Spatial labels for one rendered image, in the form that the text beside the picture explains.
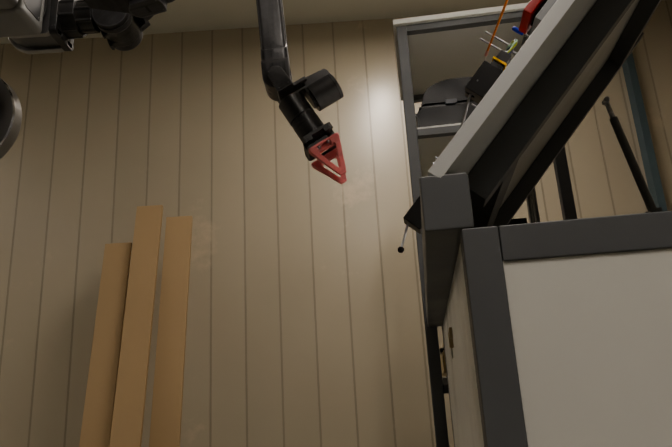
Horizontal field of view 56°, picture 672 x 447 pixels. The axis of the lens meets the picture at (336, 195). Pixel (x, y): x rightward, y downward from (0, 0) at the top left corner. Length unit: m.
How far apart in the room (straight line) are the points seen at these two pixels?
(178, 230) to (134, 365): 0.75
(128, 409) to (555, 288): 2.79
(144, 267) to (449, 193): 2.89
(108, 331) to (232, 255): 0.81
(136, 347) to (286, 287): 0.90
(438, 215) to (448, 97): 1.52
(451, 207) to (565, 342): 0.18
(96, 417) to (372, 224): 1.79
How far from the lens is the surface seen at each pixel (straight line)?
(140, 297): 3.45
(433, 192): 0.71
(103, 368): 3.46
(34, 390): 4.05
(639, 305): 0.72
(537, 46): 0.80
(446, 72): 2.59
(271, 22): 1.38
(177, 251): 3.51
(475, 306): 0.69
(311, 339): 3.64
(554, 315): 0.70
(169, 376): 3.33
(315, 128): 1.26
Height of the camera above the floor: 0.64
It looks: 17 degrees up
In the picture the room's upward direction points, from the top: 3 degrees counter-clockwise
